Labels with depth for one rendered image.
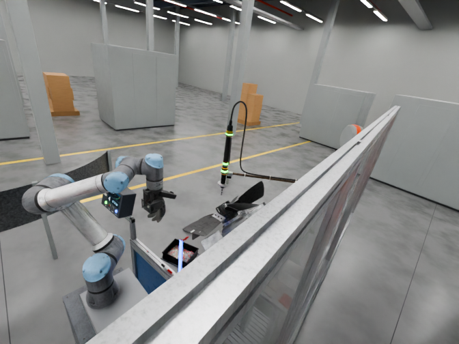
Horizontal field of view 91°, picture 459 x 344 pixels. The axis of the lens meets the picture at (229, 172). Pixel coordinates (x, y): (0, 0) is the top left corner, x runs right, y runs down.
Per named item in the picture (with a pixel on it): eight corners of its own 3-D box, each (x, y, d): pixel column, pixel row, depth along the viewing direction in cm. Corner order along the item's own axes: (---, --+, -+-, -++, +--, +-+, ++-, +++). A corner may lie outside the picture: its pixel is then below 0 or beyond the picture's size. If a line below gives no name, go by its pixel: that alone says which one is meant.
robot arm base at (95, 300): (88, 314, 106) (84, 301, 102) (84, 290, 117) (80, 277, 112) (122, 299, 114) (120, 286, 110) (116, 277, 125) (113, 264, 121)
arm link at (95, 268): (80, 292, 105) (74, 271, 100) (95, 268, 118) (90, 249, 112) (107, 293, 106) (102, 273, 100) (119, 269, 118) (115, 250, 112)
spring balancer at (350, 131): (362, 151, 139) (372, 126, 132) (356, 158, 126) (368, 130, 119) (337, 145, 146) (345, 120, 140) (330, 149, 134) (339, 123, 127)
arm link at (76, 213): (102, 274, 117) (20, 192, 95) (114, 252, 131) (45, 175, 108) (121, 266, 115) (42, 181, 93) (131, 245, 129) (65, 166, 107)
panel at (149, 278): (203, 373, 165) (212, 318, 137) (203, 374, 165) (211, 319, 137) (139, 301, 207) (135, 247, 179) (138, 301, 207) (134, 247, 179)
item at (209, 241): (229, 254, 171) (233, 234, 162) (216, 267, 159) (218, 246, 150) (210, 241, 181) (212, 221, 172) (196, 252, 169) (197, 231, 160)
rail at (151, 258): (218, 321, 136) (220, 312, 133) (214, 325, 133) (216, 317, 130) (134, 243, 183) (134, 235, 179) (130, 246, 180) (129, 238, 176)
